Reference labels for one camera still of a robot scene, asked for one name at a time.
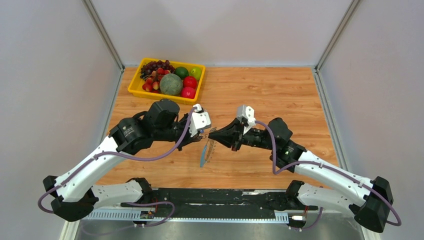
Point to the green netted melon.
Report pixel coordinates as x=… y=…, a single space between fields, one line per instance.
x=171 y=84

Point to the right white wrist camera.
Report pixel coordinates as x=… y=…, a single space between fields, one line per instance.
x=246 y=115

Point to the pink red apple lower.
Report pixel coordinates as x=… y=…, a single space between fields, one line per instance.
x=188 y=93

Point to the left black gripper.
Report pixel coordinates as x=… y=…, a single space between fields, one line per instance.
x=188 y=139

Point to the corner aluminium post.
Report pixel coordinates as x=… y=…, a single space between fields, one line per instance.
x=94 y=15
x=349 y=13

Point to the dark green lime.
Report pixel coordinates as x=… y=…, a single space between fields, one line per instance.
x=181 y=72

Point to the left corner aluminium post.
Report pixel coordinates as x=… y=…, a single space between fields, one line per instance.
x=94 y=15

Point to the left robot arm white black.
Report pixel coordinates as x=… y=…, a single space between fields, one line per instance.
x=76 y=193

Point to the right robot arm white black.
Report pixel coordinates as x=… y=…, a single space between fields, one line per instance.
x=368 y=201

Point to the dark purple grape bunch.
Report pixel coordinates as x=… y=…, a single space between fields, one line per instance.
x=156 y=68

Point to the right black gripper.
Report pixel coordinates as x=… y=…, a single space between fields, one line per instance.
x=230 y=135

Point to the red apple upper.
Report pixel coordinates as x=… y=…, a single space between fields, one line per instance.
x=190 y=82

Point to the right corner aluminium post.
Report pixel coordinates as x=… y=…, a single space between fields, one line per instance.
x=349 y=13

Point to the small red peaches cluster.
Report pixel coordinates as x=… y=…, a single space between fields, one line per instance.
x=152 y=80

